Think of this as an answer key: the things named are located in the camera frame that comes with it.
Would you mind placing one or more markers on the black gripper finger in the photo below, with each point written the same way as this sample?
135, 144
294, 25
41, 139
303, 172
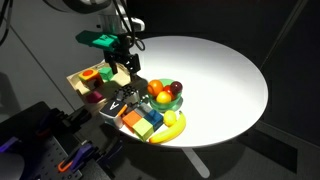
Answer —
113, 66
133, 64

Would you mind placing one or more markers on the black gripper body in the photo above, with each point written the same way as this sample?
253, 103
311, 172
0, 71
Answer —
121, 55

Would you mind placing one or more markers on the black white triangle soft block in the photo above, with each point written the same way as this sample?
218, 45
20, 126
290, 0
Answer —
127, 92

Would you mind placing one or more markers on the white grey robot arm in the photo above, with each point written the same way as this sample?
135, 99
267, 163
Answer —
110, 16

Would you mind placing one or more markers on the light wooden tray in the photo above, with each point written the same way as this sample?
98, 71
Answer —
121, 77

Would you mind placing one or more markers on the multicolour soft block orange circle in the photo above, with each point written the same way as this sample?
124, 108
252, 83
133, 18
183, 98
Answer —
88, 76

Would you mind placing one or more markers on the small magenta block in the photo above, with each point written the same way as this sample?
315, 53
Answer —
93, 97

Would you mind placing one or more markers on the navy soft block letter A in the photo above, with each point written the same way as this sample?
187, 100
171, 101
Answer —
112, 108

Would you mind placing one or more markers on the small grey block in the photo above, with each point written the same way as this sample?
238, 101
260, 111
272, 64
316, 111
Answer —
144, 109

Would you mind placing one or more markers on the small orange block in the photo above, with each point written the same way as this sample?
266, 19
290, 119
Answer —
131, 118

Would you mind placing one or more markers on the orange toy fruit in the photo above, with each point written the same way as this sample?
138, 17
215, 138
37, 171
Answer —
154, 88

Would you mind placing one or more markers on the red toy fruit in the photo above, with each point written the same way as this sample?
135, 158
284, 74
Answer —
167, 89

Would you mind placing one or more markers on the small yellow toy fruit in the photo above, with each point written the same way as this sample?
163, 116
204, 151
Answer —
163, 97

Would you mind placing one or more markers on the dark purple toy plum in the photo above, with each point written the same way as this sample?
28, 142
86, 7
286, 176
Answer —
176, 87

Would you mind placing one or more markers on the yellow toy lemon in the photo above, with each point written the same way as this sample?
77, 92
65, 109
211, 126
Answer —
169, 118

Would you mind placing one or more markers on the yellow toy banana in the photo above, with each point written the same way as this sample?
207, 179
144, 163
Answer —
171, 132

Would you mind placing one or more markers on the purple orange spring clamp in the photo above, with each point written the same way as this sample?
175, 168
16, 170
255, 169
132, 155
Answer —
50, 118
8, 144
77, 156

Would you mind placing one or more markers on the black perforated mounting board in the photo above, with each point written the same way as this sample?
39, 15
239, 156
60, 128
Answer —
46, 160

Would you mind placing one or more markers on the white table leg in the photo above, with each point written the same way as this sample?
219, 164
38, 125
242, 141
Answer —
196, 161

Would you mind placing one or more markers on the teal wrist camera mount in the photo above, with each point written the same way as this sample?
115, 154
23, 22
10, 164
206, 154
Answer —
100, 40

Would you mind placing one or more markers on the grey rounded base plate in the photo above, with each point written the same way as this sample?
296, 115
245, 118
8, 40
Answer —
10, 166

